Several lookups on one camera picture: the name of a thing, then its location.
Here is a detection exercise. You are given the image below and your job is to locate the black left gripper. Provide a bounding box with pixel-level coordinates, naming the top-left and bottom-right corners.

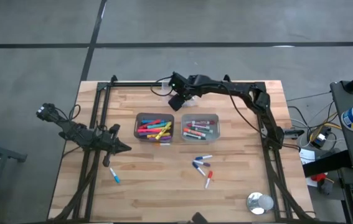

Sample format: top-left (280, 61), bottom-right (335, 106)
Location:
top-left (96, 123), bottom-right (132, 168)

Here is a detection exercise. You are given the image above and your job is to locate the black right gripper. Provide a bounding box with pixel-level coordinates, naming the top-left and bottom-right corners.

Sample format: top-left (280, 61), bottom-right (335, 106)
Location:
top-left (167, 72), bottom-right (209, 113)

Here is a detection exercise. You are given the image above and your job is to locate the light blue cap white marker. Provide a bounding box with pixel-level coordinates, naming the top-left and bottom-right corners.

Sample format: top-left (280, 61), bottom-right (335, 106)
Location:
top-left (109, 167), bottom-right (121, 184)

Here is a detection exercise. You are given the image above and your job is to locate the red highlighter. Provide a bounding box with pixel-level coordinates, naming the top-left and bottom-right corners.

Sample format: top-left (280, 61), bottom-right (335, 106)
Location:
top-left (138, 119), bottom-right (162, 130)

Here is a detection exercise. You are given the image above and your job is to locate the teal highlighter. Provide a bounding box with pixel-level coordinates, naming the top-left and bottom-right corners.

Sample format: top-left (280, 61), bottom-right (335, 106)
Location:
top-left (146, 122), bottom-right (169, 129)

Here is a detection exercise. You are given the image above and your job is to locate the violet highlighter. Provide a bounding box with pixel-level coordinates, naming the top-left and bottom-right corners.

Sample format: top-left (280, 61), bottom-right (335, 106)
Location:
top-left (149, 135), bottom-right (172, 142)

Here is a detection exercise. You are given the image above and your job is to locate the yellow Sharpie highlighter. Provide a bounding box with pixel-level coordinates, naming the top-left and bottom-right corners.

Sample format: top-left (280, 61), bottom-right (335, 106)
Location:
top-left (154, 121), bottom-right (172, 141)

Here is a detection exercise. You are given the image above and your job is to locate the dark grey plastic bin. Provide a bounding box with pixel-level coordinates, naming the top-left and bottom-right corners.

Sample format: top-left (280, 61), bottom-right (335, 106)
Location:
top-left (133, 112), bottom-right (176, 144)

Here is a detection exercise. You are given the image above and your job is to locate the pale plastic bin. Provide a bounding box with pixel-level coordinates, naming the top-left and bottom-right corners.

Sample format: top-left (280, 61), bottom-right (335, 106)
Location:
top-left (181, 113), bottom-right (221, 145)

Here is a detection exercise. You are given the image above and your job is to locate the purple cap white marker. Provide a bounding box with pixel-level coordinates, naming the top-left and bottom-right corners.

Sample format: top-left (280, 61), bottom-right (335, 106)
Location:
top-left (192, 159), bottom-right (212, 168)

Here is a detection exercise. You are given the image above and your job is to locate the red cap white marker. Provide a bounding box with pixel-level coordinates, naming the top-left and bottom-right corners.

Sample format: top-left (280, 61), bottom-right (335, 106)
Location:
top-left (204, 170), bottom-right (214, 190)

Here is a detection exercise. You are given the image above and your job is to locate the black rounded object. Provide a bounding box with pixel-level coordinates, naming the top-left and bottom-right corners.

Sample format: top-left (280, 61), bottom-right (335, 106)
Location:
top-left (191, 212), bottom-right (209, 224)

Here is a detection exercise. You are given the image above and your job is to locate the grey black table clamp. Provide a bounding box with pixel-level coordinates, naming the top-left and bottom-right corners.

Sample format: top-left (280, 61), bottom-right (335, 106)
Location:
top-left (281, 127), bottom-right (305, 138)

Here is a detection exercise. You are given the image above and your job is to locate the shiny metal round container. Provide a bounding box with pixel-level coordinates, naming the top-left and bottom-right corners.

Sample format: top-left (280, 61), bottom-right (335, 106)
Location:
top-left (245, 191), bottom-right (275, 216)

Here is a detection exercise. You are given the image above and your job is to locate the white paper sheet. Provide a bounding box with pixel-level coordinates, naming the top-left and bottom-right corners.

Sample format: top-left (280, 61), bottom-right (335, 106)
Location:
top-left (298, 148), bottom-right (316, 166)

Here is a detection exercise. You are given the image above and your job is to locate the blue white power adapter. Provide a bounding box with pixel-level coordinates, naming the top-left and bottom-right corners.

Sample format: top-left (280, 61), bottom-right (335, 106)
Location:
top-left (310, 131), bottom-right (330, 149)

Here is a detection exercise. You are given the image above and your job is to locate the small red object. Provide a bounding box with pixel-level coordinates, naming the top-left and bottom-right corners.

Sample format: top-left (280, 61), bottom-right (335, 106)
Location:
top-left (309, 172), bottom-right (329, 185)

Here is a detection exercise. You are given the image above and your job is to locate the small grey object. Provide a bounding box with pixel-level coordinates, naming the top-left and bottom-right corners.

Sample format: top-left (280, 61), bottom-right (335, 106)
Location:
top-left (317, 179), bottom-right (335, 196)

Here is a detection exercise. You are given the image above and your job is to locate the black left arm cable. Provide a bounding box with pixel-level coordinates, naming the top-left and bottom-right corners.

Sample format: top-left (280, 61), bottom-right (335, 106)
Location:
top-left (66, 103), bottom-right (80, 121)

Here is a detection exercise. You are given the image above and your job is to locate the black cable bundle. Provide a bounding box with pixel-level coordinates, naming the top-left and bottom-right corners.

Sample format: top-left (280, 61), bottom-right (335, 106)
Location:
top-left (268, 149), bottom-right (318, 223)
top-left (47, 149), bottom-right (102, 223)

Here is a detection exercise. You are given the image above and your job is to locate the black floor cable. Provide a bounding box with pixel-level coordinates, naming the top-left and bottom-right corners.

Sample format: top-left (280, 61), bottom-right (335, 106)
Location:
top-left (286, 90), bottom-right (332, 103)

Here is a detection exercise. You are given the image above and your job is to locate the white floor cable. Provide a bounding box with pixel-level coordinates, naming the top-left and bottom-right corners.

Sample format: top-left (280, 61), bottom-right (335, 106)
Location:
top-left (289, 117), bottom-right (313, 149)

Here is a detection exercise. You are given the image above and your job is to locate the yellow floor cable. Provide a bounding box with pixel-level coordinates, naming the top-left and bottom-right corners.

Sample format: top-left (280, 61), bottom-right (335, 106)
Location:
top-left (312, 120), bottom-right (346, 135)

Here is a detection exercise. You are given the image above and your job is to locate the black strap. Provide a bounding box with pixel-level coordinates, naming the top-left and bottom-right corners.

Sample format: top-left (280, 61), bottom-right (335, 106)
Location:
top-left (301, 150), bottom-right (353, 179)

